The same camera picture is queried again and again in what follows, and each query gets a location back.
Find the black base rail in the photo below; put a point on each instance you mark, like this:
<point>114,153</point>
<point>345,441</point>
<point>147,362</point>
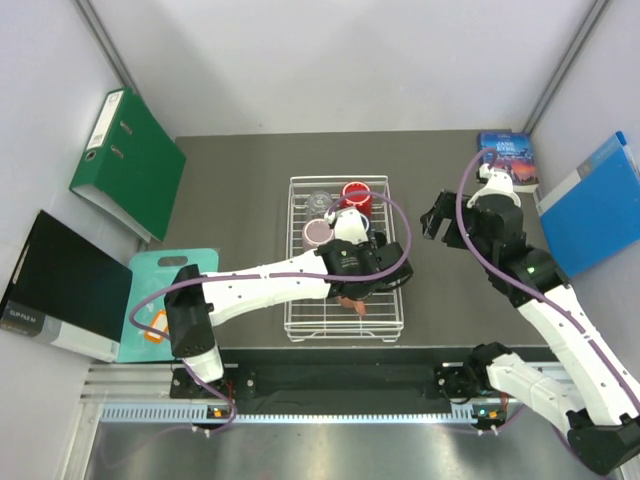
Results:
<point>249,375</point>

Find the white wire dish rack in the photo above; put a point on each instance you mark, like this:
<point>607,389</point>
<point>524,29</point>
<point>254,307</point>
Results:
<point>327,319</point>

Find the Jane Eyre book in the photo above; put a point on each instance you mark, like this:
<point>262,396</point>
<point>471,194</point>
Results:
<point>515,155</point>

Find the red ceramic mug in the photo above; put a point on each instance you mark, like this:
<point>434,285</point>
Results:
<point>357,194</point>

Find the slotted cable duct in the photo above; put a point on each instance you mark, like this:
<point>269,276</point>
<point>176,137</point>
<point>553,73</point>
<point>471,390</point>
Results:
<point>206,414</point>

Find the clear glass cup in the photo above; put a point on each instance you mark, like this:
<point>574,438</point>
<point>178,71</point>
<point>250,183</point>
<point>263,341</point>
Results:
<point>317,204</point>

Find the black clip file folder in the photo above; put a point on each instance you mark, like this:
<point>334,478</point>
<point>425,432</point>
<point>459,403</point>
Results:
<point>67,292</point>

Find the green lever arch binder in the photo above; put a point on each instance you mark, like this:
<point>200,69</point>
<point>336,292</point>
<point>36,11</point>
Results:
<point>131,169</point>

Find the lilac ceramic mug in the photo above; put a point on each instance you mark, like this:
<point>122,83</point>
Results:
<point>315,233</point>

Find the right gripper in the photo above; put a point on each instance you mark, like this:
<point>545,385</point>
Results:
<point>444,207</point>

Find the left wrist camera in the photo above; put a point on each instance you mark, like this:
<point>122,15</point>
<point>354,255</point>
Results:
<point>347,225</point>

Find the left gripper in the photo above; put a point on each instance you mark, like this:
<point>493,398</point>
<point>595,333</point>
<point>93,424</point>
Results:
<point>362,248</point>

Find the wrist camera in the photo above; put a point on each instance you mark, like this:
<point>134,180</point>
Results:
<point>347,225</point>
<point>497,182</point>

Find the dark blue mug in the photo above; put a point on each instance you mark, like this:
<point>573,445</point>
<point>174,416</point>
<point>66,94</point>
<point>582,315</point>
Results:
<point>366,224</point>

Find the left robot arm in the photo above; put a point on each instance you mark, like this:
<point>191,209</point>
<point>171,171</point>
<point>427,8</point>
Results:
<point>197,302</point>

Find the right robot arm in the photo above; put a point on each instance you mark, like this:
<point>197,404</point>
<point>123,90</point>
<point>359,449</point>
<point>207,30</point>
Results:
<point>599,414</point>

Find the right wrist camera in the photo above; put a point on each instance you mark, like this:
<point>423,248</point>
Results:
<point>497,182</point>

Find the blue folder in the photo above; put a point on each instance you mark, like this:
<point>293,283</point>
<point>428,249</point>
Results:
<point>593,213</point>

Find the terracotta pink mug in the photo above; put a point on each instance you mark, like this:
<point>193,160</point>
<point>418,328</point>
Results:
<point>358,306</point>

